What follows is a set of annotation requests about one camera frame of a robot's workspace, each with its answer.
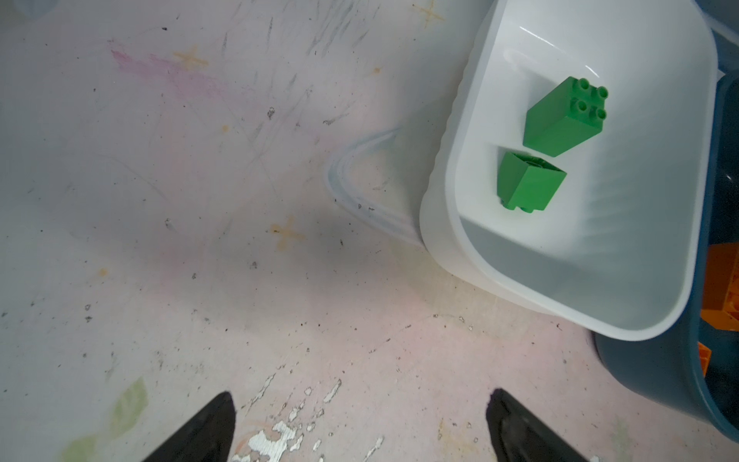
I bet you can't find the dark teal plastic bin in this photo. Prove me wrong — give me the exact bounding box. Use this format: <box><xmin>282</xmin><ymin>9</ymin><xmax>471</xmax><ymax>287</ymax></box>
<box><xmin>593</xmin><ymin>71</ymin><xmax>738</xmax><ymax>441</ymax></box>

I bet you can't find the green small brick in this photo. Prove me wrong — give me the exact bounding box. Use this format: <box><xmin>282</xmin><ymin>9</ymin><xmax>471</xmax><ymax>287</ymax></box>
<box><xmin>497</xmin><ymin>151</ymin><xmax>567</xmax><ymax>213</ymax></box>

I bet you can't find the orange brick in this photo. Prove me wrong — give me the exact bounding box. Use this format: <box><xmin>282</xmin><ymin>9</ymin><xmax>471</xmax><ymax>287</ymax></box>
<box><xmin>701</xmin><ymin>243</ymin><xmax>738</xmax><ymax>332</ymax></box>

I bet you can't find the green square brick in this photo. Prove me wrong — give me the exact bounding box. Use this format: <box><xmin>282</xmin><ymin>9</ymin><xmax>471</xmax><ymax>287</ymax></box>
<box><xmin>523</xmin><ymin>77</ymin><xmax>609</xmax><ymax>157</ymax></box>

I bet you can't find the white plastic bin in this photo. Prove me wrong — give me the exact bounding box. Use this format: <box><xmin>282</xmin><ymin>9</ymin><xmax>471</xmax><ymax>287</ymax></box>
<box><xmin>420</xmin><ymin>1</ymin><xmax>718</xmax><ymax>342</ymax></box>

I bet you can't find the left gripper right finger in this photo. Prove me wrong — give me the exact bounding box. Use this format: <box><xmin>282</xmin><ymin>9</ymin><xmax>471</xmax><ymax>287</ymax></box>
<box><xmin>486</xmin><ymin>388</ymin><xmax>587</xmax><ymax>462</ymax></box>

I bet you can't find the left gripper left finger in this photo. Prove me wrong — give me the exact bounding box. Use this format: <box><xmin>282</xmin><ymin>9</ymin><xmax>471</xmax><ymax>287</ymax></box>
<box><xmin>144</xmin><ymin>391</ymin><xmax>236</xmax><ymax>462</ymax></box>

